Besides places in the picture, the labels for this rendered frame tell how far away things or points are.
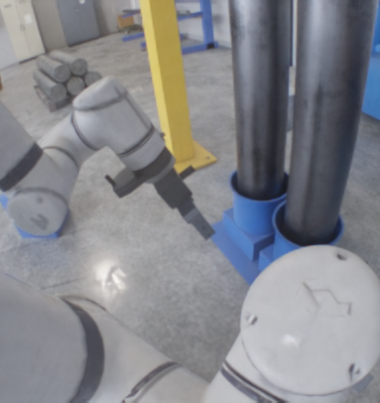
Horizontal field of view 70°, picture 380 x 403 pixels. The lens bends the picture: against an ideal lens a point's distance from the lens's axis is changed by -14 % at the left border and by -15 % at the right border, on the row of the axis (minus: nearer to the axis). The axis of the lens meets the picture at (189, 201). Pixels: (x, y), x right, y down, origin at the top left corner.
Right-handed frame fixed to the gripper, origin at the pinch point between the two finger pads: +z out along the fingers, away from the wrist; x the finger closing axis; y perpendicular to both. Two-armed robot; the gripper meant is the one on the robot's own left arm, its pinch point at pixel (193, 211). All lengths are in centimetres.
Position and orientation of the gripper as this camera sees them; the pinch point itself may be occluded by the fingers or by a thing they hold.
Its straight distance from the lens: 67.2
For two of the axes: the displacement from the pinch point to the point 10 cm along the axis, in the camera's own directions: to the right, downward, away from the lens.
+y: 8.0, -6.0, -0.5
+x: -3.2, -4.9, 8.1
